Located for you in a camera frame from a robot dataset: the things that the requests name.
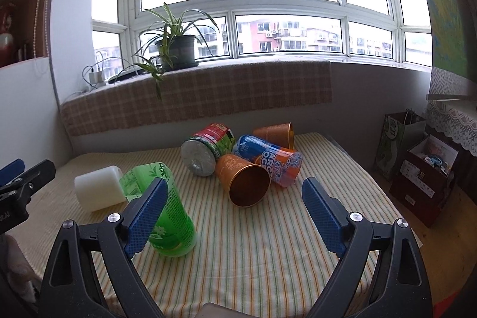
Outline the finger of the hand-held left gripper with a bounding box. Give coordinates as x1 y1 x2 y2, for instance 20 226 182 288
0 159 56 205
0 159 25 187

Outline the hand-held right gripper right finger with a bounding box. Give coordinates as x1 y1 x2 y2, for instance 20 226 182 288
301 177 433 318

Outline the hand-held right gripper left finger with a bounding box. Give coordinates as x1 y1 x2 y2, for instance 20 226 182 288
39 176 169 318

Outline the person's left forearm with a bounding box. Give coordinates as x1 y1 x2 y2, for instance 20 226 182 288
5 234 40 304

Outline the white cup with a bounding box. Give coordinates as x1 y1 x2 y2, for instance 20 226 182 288
74 165 127 212

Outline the red and green cup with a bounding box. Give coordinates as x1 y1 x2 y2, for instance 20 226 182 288
181 123 236 177

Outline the blue and orange cup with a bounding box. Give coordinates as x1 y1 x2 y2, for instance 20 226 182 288
233 134 303 188

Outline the green plastic bottle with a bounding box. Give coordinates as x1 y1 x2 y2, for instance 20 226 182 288
119 162 197 258

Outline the striped tablecloth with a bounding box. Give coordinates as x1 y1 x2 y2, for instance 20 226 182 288
15 132 422 318

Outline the dark red cardboard box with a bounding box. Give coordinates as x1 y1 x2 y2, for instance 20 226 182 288
389 134 463 228

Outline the green paper bag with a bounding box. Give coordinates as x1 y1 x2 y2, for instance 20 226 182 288
374 109 427 181

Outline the flat black device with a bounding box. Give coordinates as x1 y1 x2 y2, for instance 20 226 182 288
108 68 150 84

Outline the plaid cloth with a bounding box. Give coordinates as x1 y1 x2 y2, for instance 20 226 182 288
61 59 333 138

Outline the white lace cloth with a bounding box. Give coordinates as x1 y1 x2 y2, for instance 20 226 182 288
425 100 477 156

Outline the potted spider plant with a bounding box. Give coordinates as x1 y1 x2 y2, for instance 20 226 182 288
115 2 220 100

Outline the white charger with cables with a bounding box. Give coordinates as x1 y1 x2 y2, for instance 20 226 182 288
82 52 112 93

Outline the wall map poster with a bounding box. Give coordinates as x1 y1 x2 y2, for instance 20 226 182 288
400 0 477 80

